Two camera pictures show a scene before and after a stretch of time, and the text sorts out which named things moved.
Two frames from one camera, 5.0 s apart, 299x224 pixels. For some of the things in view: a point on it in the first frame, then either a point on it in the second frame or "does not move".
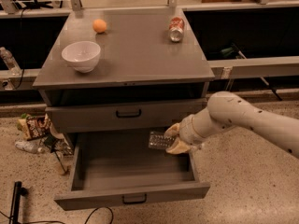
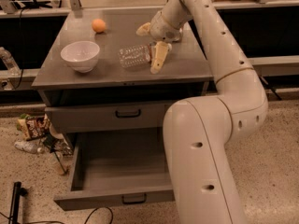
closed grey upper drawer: x=84 y=119 does not move
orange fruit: x=99 y=25 does not move
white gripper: x=186 y=131 → x=163 y=29
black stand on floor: x=18 y=191 does not move
